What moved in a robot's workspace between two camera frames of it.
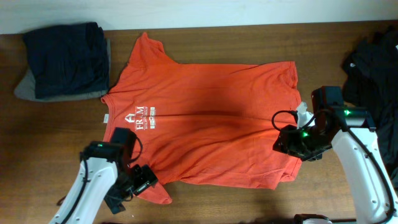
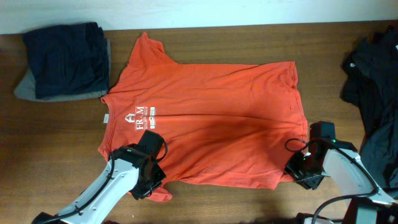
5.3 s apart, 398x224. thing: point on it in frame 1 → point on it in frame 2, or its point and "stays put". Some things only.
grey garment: [25, 88] stays put
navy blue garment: [68, 60] stays put
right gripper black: [286, 141] → [291, 168]
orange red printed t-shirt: [203, 124] stays put
